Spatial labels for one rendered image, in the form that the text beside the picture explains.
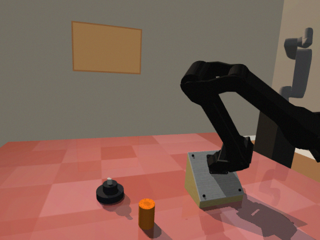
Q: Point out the orange knob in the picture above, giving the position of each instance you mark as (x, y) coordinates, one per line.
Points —
(146, 214)

